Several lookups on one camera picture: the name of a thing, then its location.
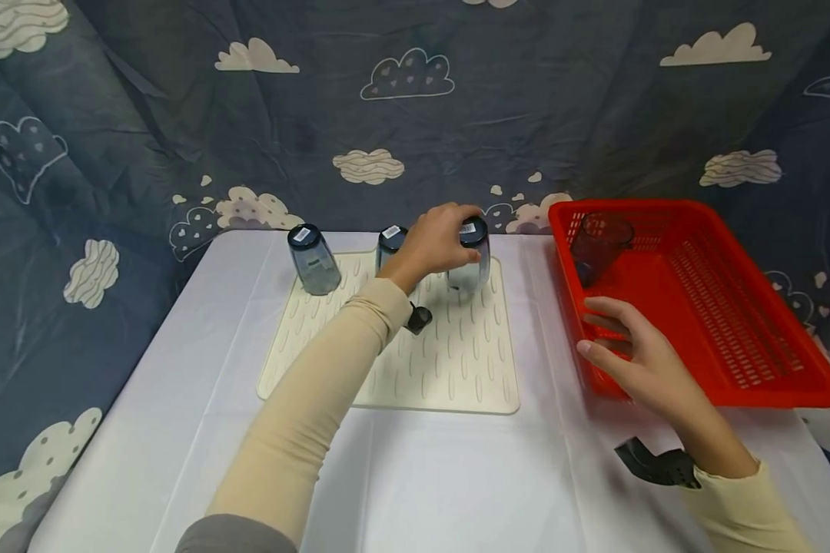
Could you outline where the person's left hand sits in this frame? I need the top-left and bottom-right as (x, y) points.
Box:
(377, 202), (484, 296)

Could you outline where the person's right forearm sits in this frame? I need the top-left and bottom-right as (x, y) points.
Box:
(681, 459), (816, 553)

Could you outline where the black wrist band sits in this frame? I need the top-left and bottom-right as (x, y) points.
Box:
(404, 302), (433, 336)
(614, 436), (702, 490)

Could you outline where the red plastic basket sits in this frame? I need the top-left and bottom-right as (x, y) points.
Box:
(547, 199), (830, 409)

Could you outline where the cream drying mat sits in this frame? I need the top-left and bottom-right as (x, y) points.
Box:
(256, 250), (521, 416)

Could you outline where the blue-tinted drinking glass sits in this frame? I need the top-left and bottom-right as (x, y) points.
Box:
(571, 213), (636, 289)
(287, 224), (342, 296)
(375, 224), (409, 275)
(447, 216), (491, 293)

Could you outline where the person's right hand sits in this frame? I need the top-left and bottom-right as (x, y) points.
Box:
(576, 296), (760, 479)

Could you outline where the person's left forearm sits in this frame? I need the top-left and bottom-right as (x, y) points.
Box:
(174, 278), (413, 553)

